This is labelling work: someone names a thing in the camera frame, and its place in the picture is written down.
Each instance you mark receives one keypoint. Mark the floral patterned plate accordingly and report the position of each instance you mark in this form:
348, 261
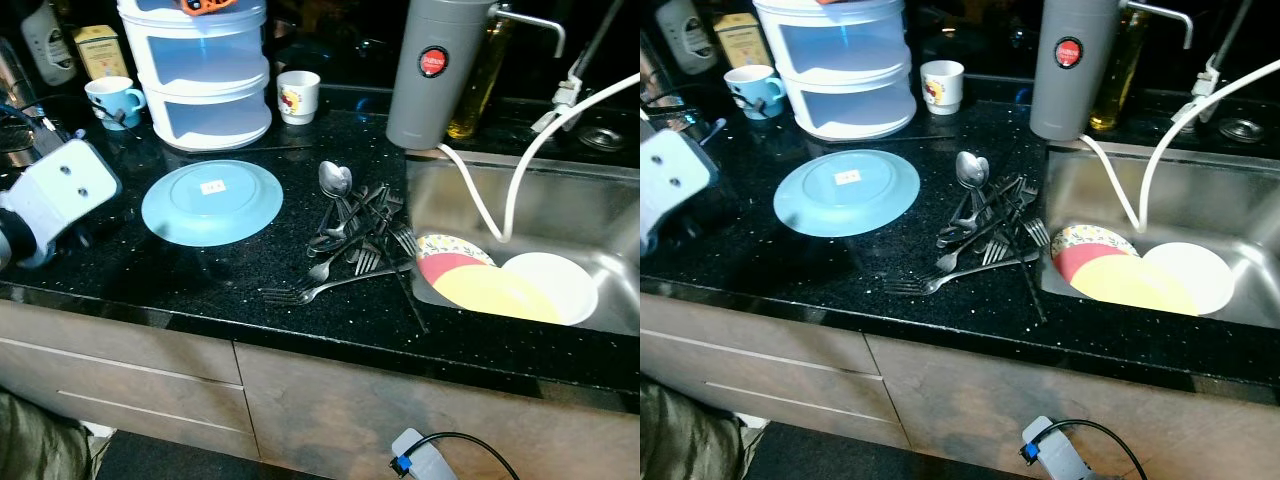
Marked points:
450, 246
1090, 237

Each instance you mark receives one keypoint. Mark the white tiered plastic container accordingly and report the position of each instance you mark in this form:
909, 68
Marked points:
840, 80
200, 90

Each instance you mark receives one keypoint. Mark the deep brown drawer front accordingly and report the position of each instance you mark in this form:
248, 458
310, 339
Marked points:
800, 395
150, 400

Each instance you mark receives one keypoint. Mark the olive green cloth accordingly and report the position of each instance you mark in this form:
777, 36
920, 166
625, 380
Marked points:
35, 440
685, 435

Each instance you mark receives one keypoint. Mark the light blue plate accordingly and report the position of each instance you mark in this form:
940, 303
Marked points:
212, 205
845, 195

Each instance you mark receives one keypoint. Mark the yellow plate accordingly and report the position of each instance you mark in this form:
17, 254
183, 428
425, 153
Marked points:
500, 295
1135, 285

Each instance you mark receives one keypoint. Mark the yellow tea box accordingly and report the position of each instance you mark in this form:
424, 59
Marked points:
742, 40
100, 52

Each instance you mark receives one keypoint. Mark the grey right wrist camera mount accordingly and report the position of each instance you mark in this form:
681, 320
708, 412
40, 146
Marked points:
1055, 450
425, 462

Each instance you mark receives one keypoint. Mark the black thin stick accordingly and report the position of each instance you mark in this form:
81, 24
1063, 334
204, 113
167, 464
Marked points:
1030, 280
410, 290

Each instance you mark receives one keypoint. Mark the large steel spoon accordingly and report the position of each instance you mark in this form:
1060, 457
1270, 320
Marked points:
970, 168
335, 178

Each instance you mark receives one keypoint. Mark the brown cabinet door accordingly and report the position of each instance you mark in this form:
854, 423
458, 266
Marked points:
420, 410
1000, 420

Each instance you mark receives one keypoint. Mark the grey cylindrical water filter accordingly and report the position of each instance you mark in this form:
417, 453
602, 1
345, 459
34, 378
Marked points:
1070, 85
430, 90

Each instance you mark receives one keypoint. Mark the chrome faucet spout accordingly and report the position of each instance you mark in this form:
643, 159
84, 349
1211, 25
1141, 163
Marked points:
530, 20
1165, 12

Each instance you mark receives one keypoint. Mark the white labelled bottle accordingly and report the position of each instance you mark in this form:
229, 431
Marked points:
685, 35
50, 40

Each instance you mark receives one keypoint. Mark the black tap with white fitting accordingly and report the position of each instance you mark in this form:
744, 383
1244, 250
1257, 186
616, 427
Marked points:
567, 92
1207, 85

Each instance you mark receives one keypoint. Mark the white printed cup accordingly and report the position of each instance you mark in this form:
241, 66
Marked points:
942, 85
298, 97

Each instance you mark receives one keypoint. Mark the blue mug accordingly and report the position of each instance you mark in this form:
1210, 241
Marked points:
113, 100
755, 90

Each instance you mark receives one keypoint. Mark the stainless steel sink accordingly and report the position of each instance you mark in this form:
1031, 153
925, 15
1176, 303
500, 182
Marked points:
560, 205
1200, 195

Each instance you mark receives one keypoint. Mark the shallow brown drawer front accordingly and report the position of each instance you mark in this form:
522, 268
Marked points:
740, 325
100, 330

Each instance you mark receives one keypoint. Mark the white bowl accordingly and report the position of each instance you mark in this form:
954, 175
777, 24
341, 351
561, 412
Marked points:
560, 285
1198, 275

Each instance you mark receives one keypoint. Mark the long steel fork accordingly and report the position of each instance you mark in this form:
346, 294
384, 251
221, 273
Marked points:
960, 277
330, 288

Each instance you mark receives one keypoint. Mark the olive oil bottle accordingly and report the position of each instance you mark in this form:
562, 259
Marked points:
1118, 75
482, 85

